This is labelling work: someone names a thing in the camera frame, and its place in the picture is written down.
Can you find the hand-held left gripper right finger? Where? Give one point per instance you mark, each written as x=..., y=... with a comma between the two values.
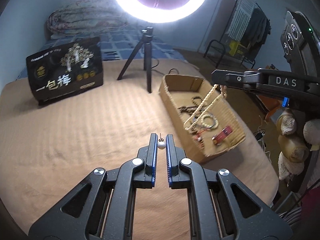
x=168, y=155

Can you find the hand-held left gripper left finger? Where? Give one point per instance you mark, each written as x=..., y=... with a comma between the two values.
x=154, y=155

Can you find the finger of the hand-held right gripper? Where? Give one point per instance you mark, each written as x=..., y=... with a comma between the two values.
x=232, y=78

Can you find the pearl pendant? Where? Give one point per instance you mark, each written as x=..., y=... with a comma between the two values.
x=161, y=144

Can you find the red small item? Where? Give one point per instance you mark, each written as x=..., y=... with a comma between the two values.
x=225, y=132

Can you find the cardboard box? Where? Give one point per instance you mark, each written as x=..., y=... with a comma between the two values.
x=172, y=92

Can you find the person's right hand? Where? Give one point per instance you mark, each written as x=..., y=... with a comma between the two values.
x=292, y=147

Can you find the yellow box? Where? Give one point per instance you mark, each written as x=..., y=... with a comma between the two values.
x=237, y=48

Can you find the black clothes rack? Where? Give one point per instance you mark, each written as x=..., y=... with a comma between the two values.
x=212, y=47

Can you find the striped towel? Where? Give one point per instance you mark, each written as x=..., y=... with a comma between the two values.
x=238, y=22

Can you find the dark hanging clothes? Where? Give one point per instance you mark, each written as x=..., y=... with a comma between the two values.
x=258, y=27

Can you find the black tripod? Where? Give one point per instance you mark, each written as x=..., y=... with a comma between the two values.
x=147, y=55

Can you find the blue patterned bed sheet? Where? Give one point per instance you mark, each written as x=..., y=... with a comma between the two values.
x=112, y=45

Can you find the black printed gift box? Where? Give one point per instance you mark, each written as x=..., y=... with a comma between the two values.
x=50, y=80

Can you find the folded floral quilt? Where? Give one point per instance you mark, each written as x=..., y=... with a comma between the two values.
x=82, y=17

